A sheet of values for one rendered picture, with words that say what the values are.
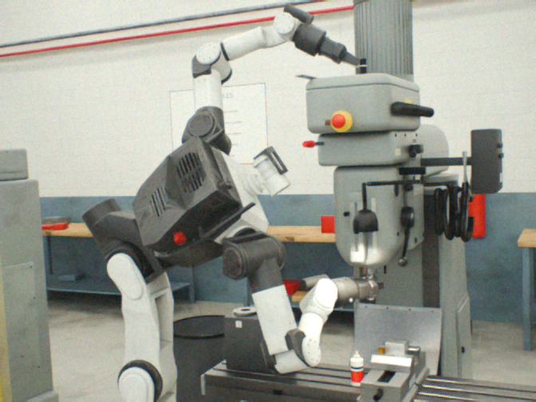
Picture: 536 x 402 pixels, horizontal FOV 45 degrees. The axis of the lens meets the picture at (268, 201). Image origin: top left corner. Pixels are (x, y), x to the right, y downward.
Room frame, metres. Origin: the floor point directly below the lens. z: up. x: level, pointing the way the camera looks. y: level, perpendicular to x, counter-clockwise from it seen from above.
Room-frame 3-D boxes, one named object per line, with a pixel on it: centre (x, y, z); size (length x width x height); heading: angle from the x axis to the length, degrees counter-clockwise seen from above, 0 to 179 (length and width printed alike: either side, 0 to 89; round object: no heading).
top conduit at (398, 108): (2.01, -0.46, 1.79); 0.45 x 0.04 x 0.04; 155
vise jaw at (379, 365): (1.96, -0.37, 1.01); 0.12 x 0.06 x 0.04; 64
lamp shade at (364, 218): (1.83, -0.27, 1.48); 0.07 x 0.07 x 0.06
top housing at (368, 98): (2.06, -0.32, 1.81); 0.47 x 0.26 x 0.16; 155
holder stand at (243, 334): (2.23, 0.05, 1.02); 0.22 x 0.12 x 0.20; 66
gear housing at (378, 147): (2.08, -0.34, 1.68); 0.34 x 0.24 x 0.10; 155
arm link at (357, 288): (1.99, -0.25, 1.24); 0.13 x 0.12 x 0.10; 40
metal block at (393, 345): (2.01, -0.39, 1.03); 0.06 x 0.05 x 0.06; 64
